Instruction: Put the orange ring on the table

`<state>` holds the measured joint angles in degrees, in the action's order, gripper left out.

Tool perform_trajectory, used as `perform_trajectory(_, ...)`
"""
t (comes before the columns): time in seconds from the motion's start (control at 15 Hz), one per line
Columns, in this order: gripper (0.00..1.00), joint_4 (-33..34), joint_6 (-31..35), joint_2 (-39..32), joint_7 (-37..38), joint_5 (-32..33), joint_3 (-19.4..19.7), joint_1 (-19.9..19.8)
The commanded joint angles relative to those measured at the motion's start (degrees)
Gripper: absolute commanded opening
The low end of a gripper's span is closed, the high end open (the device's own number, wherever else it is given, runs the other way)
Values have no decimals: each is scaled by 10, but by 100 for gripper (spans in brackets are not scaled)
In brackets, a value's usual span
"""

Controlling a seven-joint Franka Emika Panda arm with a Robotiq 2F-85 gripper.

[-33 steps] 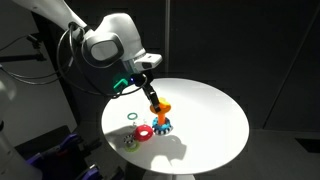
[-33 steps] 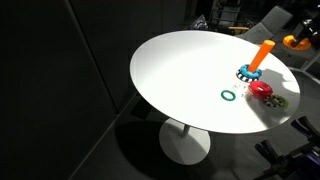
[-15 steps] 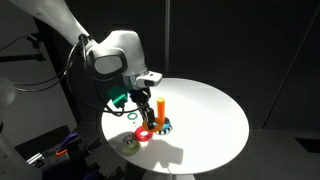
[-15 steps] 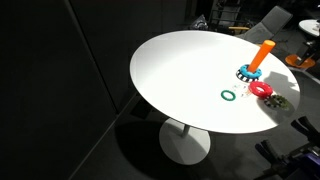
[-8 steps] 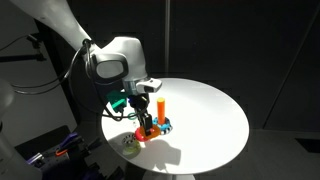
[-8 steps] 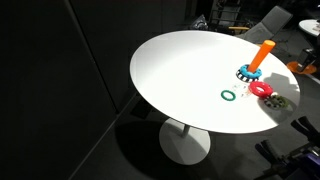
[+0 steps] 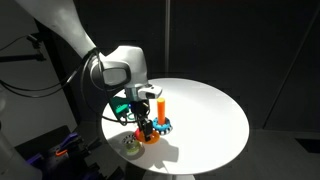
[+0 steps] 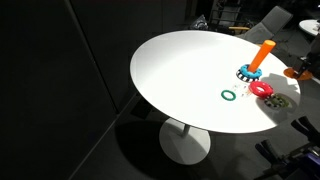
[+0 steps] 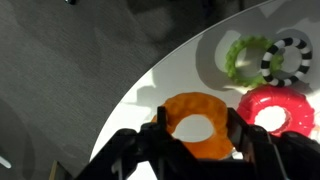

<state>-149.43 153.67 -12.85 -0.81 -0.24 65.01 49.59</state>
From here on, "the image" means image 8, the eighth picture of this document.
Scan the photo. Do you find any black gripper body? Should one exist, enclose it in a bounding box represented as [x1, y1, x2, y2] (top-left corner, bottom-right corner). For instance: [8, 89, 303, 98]
[297, 34, 320, 77]

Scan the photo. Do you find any orange bumpy ring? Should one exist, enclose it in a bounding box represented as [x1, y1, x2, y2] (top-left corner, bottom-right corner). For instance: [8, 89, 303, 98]
[283, 66, 314, 81]

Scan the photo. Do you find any small white side table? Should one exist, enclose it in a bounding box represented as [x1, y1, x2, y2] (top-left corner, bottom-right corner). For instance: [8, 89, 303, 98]
[299, 19, 320, 36]

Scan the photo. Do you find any grey lounge chair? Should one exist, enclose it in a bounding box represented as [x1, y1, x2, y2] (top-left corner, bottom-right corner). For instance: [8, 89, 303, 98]
[238, 6, 293, 44]

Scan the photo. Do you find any black equipment foreground right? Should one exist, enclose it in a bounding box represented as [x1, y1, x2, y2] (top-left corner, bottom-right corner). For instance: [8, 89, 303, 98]
[254, 116, 320, 180]

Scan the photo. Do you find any orange stacking toy post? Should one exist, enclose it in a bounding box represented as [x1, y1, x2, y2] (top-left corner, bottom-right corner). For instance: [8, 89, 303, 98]
[248, 40, 276, 72]

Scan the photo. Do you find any lime green striped ring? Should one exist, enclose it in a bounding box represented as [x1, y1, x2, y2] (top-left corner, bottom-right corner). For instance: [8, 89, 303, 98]
[264, 93, 294, 110]

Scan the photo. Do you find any red ribbed ring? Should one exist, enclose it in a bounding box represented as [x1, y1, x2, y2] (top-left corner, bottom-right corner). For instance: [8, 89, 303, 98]
[248, 80, 275, 99]

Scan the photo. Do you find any blue studded ring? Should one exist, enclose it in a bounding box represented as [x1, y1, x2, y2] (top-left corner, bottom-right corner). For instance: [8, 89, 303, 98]
[239, 63, 263, 79]

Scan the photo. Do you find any black white striped base ring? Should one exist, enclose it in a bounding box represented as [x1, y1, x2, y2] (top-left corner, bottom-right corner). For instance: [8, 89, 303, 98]
[236, 69, 262, 83]

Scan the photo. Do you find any clear plastic bead ring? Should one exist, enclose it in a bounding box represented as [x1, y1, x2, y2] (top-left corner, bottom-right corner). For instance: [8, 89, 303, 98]
[231, 83, 253, 98]

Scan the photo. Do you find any green thin ring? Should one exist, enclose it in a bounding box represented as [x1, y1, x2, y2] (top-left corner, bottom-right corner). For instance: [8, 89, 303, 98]
[220, 89, 237, 102]

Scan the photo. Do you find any white round table pedestal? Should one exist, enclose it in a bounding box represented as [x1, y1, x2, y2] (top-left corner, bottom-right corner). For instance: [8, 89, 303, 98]
[159, 118, 211, 165]

